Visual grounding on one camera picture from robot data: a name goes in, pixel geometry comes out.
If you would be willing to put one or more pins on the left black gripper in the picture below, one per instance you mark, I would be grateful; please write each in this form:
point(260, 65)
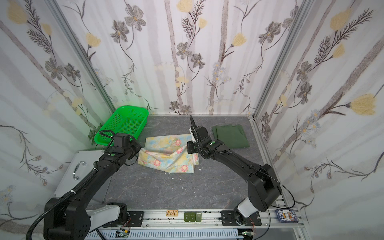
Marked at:
point(133, 149)

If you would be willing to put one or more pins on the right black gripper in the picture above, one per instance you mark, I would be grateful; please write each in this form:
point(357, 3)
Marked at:
point(197, 132)

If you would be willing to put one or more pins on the floral pastel skirt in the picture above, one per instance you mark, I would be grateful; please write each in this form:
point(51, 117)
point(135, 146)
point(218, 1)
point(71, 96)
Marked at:
point(168, 154)

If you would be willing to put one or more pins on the green skirt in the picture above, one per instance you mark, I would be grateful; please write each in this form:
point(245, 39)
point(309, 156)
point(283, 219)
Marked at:
point(233, 136)

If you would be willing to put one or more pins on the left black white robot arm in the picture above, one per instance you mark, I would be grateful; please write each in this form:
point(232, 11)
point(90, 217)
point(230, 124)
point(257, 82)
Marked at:
point(67, 217)

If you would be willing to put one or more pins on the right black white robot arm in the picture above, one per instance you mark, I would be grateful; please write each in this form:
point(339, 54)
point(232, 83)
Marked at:
point(263, 186)

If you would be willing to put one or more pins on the green plastic basket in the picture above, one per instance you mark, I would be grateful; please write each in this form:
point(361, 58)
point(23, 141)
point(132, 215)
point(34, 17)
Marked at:
point(127, 120)

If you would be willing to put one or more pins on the silver aluminium case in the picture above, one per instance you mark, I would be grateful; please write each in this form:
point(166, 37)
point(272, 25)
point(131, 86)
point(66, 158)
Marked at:
point(81, 164)

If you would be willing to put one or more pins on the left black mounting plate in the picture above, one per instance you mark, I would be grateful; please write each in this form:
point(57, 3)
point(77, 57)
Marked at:
point(135, 219)

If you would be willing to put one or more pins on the black mounting plate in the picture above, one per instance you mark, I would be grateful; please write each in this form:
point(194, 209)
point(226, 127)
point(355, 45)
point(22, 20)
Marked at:
point(135, 219)
point(232, 219)

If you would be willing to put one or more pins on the small wooden tag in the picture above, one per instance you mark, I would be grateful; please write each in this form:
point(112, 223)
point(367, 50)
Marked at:
point(172, 213)

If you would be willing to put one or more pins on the green tag block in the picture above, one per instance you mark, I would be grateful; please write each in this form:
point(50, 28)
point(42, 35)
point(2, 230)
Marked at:
point(193, 217)

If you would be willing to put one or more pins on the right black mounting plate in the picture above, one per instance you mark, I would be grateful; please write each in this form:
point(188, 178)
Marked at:
point(232, 219)

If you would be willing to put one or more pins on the blue patterned card box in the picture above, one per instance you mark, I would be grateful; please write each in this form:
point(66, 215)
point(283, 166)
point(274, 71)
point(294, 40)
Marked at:
point(286, 216)

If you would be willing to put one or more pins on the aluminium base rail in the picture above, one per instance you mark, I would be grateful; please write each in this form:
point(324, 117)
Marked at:
point(211, 219)

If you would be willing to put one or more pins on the white vented cable duct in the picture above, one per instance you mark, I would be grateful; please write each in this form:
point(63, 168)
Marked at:
point(188, 234)

